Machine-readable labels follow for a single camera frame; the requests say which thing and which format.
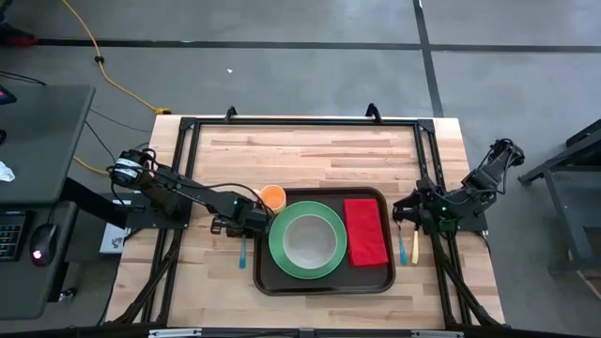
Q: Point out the dark brown plastic tray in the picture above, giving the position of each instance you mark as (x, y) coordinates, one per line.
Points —
(300, 286)

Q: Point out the white crumpled tissue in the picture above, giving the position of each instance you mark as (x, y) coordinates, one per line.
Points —
(5, 173)

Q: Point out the small metal desk clamp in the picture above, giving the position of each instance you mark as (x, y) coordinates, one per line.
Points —
(68, 295)

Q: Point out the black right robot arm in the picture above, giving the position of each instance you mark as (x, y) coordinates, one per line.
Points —
(483, 183)

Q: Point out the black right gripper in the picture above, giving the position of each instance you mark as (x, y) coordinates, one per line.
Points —
(427, 211)

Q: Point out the person's red shoe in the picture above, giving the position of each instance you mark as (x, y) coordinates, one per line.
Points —
(19, 41)

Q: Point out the dark device with screen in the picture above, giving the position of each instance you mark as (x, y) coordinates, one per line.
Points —
(5, 96)

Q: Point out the red cloth napkin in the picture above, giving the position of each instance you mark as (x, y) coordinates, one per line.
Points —
(366, 232)

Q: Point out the grey plastic bowl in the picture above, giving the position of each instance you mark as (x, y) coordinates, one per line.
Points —
(310, 241)

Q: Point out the black keyboard with blue light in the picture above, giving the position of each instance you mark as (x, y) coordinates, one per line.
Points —
(9, 239)

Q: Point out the green plastic plate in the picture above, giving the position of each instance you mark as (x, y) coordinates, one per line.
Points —
(274, 240)

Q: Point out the grey computer desk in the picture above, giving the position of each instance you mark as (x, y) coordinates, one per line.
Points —
(42, 141)

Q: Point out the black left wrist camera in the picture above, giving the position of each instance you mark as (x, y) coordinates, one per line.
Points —
(218, 226)

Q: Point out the silver metal bracket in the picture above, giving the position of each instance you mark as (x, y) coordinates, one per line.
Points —
(436, 334)
(174, 333)

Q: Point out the black aluminium table frame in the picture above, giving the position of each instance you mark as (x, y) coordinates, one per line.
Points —
(305, 122)

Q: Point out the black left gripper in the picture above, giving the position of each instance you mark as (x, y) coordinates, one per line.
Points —
(246, 221)

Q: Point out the dark grey metal table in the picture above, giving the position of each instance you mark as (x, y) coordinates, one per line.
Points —
(587, 148)

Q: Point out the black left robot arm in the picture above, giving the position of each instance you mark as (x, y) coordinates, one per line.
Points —
(188, 190)

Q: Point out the white printed box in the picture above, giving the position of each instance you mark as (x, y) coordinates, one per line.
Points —
(112, 241)

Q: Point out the orange plastic cup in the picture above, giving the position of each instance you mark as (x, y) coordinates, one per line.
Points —
(273, 195)

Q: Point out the black frame clamp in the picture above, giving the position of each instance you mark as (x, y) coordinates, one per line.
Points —
(373, 112)
(230, 113)

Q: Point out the black computer mouse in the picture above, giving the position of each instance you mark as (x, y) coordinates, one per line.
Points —
(44, 244)

